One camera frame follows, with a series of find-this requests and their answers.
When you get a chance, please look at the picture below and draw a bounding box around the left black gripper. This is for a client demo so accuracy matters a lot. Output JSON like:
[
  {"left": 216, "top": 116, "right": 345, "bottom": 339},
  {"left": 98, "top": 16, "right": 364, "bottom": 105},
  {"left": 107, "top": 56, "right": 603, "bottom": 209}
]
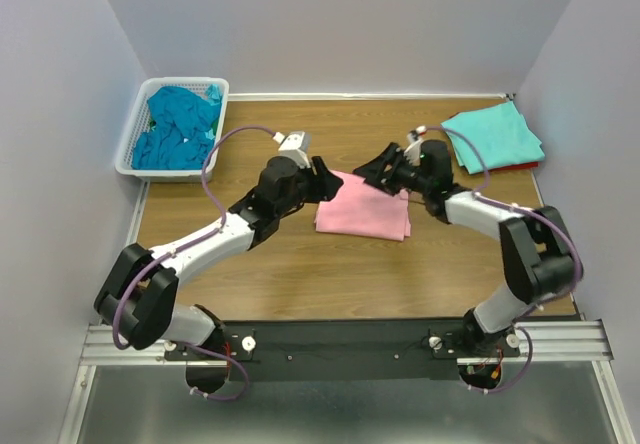
[{"left": 277, "top": 157, "right": 345, "bottom": 218}]

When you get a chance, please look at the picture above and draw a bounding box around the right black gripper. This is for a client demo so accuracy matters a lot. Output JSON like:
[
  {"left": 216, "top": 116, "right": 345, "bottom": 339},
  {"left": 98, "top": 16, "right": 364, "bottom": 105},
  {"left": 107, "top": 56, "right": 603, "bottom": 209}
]
[{"left": 351, "top": 143, "right": 429, "bottom": 199}]

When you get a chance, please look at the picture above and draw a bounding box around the pink t shirt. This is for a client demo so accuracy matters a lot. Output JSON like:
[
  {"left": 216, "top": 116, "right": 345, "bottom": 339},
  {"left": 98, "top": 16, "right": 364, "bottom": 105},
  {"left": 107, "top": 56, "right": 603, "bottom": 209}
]
[{"left": 314, "top": 170, "right": 411, "bottom": 242}]

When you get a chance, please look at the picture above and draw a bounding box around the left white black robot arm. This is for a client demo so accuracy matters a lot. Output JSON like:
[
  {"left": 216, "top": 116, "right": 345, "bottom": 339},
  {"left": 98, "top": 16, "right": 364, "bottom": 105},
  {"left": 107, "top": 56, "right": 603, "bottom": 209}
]
[{"left": 94, "top": 156, "right": 344, "bottom": 359}]

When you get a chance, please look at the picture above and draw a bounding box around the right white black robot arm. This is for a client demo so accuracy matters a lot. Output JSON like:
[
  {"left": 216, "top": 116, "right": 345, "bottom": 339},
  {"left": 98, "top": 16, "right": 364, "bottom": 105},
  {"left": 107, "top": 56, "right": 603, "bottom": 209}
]
[{"left": 354, "top": 140, "right": 583, "bottom": 356}]

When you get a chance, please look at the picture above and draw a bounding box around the light teal cloth in basket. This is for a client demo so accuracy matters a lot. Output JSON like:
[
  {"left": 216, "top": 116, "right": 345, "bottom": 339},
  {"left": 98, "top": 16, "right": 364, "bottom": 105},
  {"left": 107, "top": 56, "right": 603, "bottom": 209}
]
[{"left": 205, "top": 84, "right": 224, "bottom": 106}]

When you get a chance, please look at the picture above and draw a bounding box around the folded red t shirt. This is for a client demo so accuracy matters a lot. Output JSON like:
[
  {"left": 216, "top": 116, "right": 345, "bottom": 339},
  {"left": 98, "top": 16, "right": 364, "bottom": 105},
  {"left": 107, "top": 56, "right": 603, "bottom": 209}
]
[{"left": 492, "top": 161, "right": 539, "bottom": 172}]

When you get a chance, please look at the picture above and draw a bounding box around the blue t shirt in basket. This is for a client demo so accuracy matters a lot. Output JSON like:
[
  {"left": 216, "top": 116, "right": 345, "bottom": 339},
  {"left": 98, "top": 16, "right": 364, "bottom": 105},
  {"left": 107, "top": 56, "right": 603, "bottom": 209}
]
[{"left": 132, "top": 86, "right": 222, "bottom": 171}]

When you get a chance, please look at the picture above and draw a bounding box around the white plastic basket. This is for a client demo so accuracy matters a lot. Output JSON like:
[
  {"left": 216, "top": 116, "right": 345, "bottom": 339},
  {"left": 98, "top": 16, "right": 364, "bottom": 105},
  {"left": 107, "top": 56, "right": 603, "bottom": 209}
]
[{"left": 115, "top": 77, "right": 229, "bottom": 182}]

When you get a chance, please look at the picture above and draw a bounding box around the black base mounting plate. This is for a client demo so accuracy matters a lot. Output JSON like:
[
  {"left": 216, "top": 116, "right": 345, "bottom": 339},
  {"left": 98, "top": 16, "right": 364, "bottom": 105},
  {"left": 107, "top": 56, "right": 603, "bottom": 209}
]
[{"left": 164, "top": 318, "right": 520, "bottom": 387}]

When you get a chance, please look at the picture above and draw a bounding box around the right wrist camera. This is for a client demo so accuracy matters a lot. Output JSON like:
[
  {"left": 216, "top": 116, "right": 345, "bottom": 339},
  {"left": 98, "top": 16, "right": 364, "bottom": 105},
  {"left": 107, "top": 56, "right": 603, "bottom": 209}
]
[{"left": 403, "top": 127, "right": 426, "bottom": 166}]

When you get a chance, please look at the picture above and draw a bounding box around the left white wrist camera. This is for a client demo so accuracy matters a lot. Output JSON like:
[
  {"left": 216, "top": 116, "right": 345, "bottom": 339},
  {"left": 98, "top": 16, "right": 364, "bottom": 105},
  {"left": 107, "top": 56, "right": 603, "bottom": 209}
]
[{"left": 278, "top": 131, "right": 311, "bottom": 169}]

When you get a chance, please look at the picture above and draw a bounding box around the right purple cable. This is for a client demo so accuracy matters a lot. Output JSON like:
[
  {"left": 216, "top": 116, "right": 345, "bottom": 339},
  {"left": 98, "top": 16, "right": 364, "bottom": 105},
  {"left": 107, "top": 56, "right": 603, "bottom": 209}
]
[{"left": 407, "top": 124, "right": 585, "bottom": 396}]

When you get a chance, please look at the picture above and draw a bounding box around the aluminium frame rail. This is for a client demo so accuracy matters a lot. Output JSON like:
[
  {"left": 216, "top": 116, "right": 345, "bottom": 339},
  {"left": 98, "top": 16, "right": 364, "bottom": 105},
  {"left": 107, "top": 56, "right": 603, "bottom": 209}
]
[{"left": 80, "top": 325, "right": 165, "bottom": 366}]

